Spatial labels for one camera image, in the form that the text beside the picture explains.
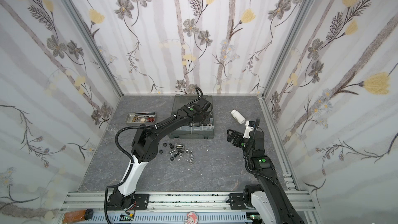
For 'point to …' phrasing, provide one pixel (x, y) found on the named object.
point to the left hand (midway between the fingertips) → (210, 118)
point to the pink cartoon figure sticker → (192, 218)
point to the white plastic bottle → (238, 116)
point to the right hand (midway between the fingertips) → (236, 132)
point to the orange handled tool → (77, 215)
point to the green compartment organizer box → (205, 131)
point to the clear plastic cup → (112, 127)
